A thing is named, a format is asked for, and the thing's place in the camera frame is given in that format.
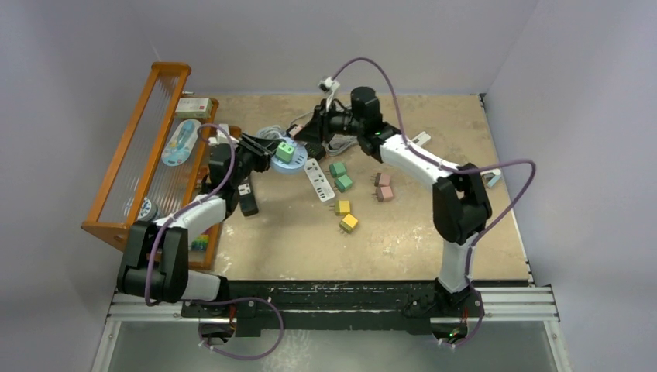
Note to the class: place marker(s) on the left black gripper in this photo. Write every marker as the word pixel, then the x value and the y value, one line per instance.
pixel 260 150

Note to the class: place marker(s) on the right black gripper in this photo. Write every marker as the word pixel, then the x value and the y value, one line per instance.
pixel 321 128

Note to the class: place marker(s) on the short black power strip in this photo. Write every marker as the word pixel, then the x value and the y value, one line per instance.
pixel 315 151

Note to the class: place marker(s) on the long black power strip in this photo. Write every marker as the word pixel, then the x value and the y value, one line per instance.
pixel 247 201

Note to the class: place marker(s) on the round blue power hub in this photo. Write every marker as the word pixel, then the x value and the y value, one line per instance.
pixel 296 165

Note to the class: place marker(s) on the white power strip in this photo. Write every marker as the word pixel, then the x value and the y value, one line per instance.
pixel 318 180

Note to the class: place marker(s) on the green charger plug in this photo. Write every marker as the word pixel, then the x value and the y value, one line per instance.
pixel 343 183

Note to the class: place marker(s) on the pink charger plug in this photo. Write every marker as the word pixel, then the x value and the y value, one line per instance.
pixel 383 193
pixel 381 180

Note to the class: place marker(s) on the yellow charger plug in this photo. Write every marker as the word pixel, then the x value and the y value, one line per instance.
pixel 342 207

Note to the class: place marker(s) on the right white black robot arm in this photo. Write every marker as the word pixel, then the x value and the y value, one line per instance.
pixel 460 204

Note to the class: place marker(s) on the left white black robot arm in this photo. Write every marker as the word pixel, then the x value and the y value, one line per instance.
pixel 155 261

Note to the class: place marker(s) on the blue packaged item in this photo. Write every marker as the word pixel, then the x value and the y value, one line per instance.
pixel 181 144

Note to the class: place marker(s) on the white pink box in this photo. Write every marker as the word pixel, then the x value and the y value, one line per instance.
pixel 193 108

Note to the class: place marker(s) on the orange wooden shelf rack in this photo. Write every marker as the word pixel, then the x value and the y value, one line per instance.
pixel 136 171

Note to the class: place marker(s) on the white clip object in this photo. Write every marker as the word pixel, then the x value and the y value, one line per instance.
pixel 421 139

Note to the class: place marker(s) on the colourful marker pack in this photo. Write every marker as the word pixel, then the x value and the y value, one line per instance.
pixel 200 243

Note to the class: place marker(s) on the blue white tape roll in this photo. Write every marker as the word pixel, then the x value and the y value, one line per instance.
pixel 149 211

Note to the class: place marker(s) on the white blue clip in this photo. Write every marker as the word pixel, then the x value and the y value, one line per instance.
pixel 491 177

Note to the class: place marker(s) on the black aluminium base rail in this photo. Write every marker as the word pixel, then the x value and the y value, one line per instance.
pixel 348 306

